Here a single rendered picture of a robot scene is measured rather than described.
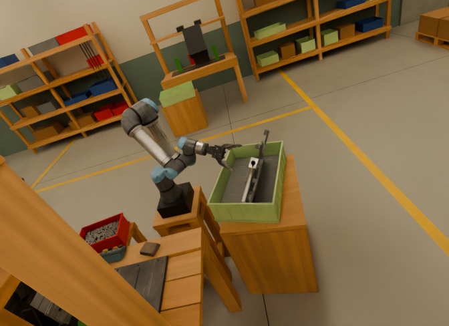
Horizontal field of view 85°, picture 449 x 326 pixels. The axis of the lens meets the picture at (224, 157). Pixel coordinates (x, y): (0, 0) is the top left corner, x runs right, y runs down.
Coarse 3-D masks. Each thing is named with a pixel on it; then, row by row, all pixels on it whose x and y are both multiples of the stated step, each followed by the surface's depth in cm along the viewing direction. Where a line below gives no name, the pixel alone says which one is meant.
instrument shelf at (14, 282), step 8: (0, 272) 68; (0, 280) 66; (8, 280) 66; (16, 280) 68; (0, 288) 64; (8, 288) 65; (16, 288) 67; (0, 296) 63; (8, 296) 65; (0, 304) 62; (0, 312) 62
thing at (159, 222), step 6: (192, 186) 187; (198, 186) 185; (198, 192) 180; (198, 198) 175; (192, 204) 171; (198, 204) 172; (192, 210) 166; (198, 210) 168; (156, 216) 173; (174, 216) 167; (180, 216) 165; (186, 216) 163; (192, 216) 162; (156, 222) 168; (162, 222) 166; (168, 222) 164; (174, 222) 164; (180, 222) 164; (186, 222) 164; (156, 228) 167
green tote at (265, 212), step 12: (252, 144) 189; (276, 144) 183; (228, 156) 187; (240, 156) 199; (252, 156) 196; (216, 180) 166; (276, 180) 149; (216, 192) 163; (276, 192) 143; (216, 204) 148; (228, 204) 145; (240, 204) 142; (252, 204) 140; (264, 204) 137; (276, 204) 142; (216, 216) 157; (228, 216) 153; (240, 216) 150; (252, 216) 147; (264, 216) 144; (276, 216) 141
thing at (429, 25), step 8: (448, 8) 445; (424, 16) 453; (432, 16) 437; (440, 16) 425; (448, 16) 414; (424, 24) 457; (432, 24) 437; (440, 24) 417; (448, 24) 402; (416, 32) 481; (424, 32) 462; (432, 32) 441; (440, 32) 422; (448, 32) 406; (424, 40) 468; (432, 40) 457; (440, 40) 432; (448, 40) 410; (448, 48) 414
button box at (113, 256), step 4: (120, 248) 146; (124, 248) 148; (104, 252) 148; (108, 252) 145; (112, 252) 144; (116, 252) 143; (120, 252) 144; (124, 252) 147; (104, 256) 144; (108, 256) 144; (112, 256) 144; (116, 256) 143; (120, 256) 143; (108, 260) 144; (112, 260) 144; (116, 260) 143
